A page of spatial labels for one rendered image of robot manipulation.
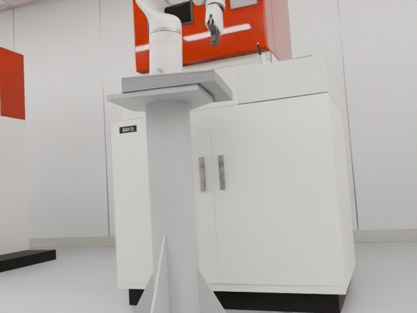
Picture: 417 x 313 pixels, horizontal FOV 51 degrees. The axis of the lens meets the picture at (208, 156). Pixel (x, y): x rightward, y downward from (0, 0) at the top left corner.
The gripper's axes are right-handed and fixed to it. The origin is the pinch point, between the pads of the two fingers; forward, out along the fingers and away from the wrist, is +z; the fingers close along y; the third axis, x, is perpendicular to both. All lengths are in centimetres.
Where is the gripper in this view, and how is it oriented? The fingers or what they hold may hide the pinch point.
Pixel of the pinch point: (215, 40)
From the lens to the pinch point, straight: 191.2
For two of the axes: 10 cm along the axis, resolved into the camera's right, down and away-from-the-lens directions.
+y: -3.7, -2.6, -8.9
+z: -0.2, 9.6, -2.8
